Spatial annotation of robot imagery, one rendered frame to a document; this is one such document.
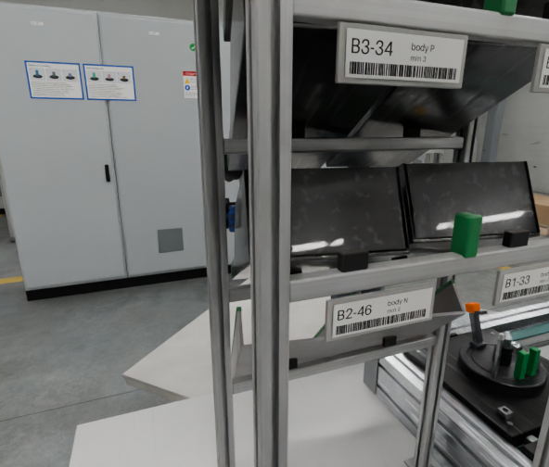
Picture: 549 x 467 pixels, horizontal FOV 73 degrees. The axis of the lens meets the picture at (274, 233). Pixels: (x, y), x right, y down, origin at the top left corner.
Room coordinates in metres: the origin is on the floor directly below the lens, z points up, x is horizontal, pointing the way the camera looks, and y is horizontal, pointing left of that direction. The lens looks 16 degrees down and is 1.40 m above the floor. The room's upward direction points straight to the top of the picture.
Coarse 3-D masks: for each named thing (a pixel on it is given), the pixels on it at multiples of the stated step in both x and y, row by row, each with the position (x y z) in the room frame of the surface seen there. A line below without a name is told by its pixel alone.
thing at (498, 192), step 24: (408, 168) 0.34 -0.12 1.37; (432, 168) 0.34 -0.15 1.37; (456, 168) 0.35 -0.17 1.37; (480, 168) 0.35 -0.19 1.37; (504, 168) 0.36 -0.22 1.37; (528, 168) 0.36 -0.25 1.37; (408, 192) 0.33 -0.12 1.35; (432, 192) 0.33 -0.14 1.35; (456, 192) 0.34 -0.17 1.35; (480, 192) 0.34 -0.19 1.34; (504, 192) 0.34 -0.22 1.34; (528, 192) 0.35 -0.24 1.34; (408, 216) 0.32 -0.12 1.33; (432, 216) 0.32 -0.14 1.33; (504, 216) 0.33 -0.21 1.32; (528, 216) 0.34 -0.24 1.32; (432, 240) 0.31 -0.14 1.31; (480, 240) 0.33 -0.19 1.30
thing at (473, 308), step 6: (468, 306) 0.66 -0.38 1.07; (474, 306) 0.65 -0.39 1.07; (474, 312) 0.65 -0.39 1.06; (480, 312) 0.63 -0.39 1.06; (486, 312) 0.64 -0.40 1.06; (474, 318) 0.65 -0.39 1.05; (474, 324) 0.64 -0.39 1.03; (474, 330) 0.64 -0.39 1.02; (480, 330) 0.64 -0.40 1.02; (474, 336) 0.64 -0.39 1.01; (480, 336) 0.64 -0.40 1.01
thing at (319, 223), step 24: (336, 168) 0.30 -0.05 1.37; (360, 168) 0.30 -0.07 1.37; (384, 168) 0.31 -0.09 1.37; (240, 192) 0.32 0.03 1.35; (312, 192) 0.29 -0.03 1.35; (336, 192) 0.29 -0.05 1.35; (360, 192) 0.30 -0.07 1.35; (384, 192) 0.30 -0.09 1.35; (240, 216) 0.33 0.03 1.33; (312, 216) 0.28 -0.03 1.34; (336, 216) 0.28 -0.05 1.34; (360, 216) 0.29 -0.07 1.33; (384, 216) 0.29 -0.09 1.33; (240, 240) 0.33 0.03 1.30; (312, 240) 0.27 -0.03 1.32; (336, 240) 0.28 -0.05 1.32; (360, 240) 0.28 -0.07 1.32; (384, 240) 0.28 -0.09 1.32; (408, 240) 0.29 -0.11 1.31; (240, 264) 0.34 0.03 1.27; (312, 264) 0.31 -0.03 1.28; (336, 264) 0.34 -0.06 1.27
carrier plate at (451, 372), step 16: (464, 336) 0.70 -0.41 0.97; (496, 336) 0.70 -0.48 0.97; (416, 352) 0.65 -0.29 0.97; (448, 352) 0.65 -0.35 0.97; (448, 368) 0.60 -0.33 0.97; (544, 368) 0.60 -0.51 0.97; (448, 384) 0.55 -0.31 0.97; (464, 384) 0.55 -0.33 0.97; (464, 400) 0.52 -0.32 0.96; (480, 400) 0.51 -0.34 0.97; (496, 400) 0.51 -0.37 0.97; (512, 400) 0.51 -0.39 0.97; (528, 400) 0.51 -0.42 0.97; (544, 400) 0.51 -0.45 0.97; (480, 416) 0.48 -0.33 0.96; (496, 416) 0.47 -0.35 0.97; (528, 416) 0.47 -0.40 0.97; (512, 432) 0.44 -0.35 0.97; (528, 432) 0.45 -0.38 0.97
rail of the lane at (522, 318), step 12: (504, 312) 0.83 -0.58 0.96; (516, 312) 0.83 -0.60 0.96; (528, 312) 0.84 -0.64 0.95; (540, 312) 0.83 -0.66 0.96; (456, 324) 0.77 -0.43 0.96; (468, 324) 0.77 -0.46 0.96; (480, 324) 0.77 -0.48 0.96; (492, 324) 0.77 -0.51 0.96; (504, 324) 0.78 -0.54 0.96; (516, 324) 0.79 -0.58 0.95; (528, 324) 0.81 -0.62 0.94; (540, 324) 0.82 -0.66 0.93; (372, 360) 0.67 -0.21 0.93; (372, 372) 0.67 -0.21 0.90; (372, 384) 0.67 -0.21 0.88
